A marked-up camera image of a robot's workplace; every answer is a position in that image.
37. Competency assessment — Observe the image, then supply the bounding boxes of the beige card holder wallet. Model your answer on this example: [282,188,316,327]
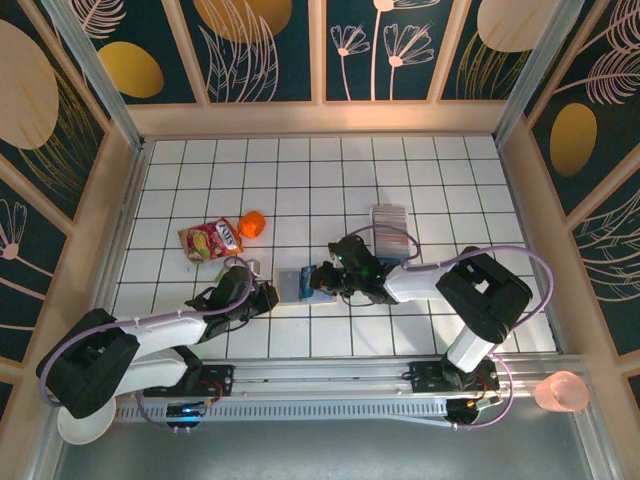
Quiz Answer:
[273,267,336,307]

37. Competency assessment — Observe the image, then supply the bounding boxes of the stack of colourful cards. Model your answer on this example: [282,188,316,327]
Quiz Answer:
[372,205,412,261]

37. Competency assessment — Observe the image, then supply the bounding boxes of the orange red candy bag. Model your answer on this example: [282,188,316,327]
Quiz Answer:
[178,216,245,264]

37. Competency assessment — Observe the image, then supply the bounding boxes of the orange ball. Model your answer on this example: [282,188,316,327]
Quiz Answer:
[236,210,267,240]

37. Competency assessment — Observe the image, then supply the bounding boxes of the black controller board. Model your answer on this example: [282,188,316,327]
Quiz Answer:
[446,395,502,427]
[166,403,207,421]

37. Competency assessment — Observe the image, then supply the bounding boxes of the pink plastic cup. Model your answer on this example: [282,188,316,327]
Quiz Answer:
[531,370,592,414]

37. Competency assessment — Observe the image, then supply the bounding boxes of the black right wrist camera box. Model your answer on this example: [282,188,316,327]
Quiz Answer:
[327,236,362,265]

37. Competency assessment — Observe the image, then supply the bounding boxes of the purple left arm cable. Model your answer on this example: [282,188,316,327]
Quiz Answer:
[35,256,259,431]

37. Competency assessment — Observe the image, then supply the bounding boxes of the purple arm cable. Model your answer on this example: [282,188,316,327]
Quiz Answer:
[35,256,259,431]
[332,223,556,431]

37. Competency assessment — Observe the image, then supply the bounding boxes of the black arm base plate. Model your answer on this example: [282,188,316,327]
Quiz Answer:
[198,363,236,399]
[408,359,501,397]

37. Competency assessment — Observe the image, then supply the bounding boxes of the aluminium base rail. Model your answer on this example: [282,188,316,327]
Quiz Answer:
[199,355,586,401]

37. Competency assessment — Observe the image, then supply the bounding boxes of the white slotted cable duct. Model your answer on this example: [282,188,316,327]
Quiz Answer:
[115,399,451,427]

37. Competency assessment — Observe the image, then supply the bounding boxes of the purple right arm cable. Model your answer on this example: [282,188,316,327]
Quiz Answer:
[332,223,556,431]

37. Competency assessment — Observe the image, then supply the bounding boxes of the aluminium frame post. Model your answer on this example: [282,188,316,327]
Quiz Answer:
[492,0,589,146]
[41,0,149,154]

